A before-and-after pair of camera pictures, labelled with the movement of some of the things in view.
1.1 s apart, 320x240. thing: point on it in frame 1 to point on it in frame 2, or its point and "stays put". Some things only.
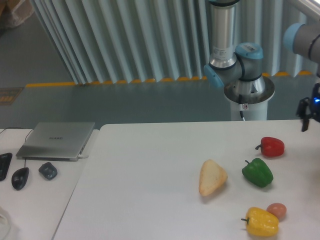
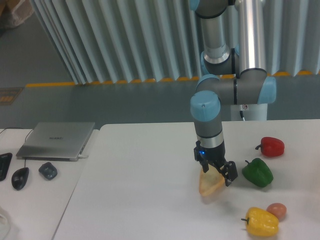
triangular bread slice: (212, 176) stays put
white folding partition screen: (117, 41) stays put
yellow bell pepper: (260, 222) stays put
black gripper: (303, 110) to (205, 155)
